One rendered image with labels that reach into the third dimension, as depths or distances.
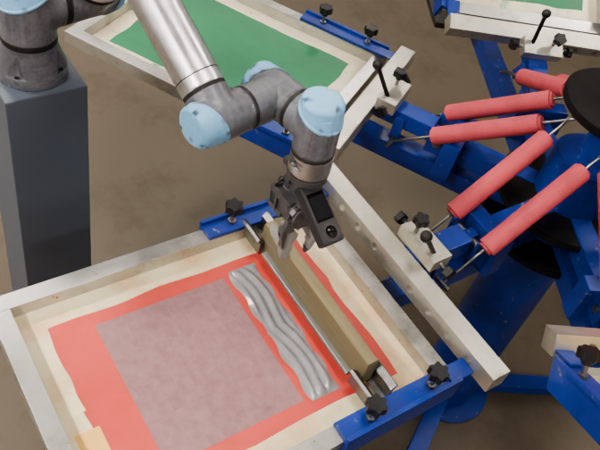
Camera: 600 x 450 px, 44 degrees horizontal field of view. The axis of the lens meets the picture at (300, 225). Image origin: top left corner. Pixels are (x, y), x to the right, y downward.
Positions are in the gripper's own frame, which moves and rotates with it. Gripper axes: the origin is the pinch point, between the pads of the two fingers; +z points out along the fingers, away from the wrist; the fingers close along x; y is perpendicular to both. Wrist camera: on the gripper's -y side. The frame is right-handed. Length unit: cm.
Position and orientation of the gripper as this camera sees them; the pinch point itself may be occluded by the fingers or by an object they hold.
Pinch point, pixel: (296, 254)
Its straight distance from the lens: 140.7
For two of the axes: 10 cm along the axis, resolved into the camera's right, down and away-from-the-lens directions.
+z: -1.6, 6.8, 7.1
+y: -5.5, -6.6, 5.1
